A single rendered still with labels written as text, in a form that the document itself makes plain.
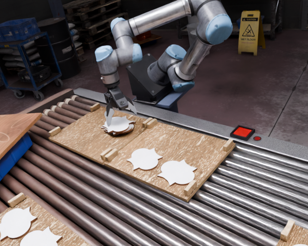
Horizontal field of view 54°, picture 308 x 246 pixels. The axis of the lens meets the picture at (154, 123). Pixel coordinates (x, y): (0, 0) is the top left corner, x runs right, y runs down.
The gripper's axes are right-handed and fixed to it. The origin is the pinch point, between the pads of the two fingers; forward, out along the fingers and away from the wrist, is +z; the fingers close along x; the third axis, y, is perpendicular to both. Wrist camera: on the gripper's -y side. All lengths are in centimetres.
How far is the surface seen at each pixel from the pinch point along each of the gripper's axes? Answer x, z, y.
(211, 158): -15.9, 4.1, -44.9
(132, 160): 8.7, 3.2, -25.8
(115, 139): 7.5, 4.0, -5.6
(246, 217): -7, 6, -72
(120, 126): 3.1, -0.1, -3.0
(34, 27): -19, 3, 338
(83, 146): 21.0, 4.0, 0.3
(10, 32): 14, 0, 333
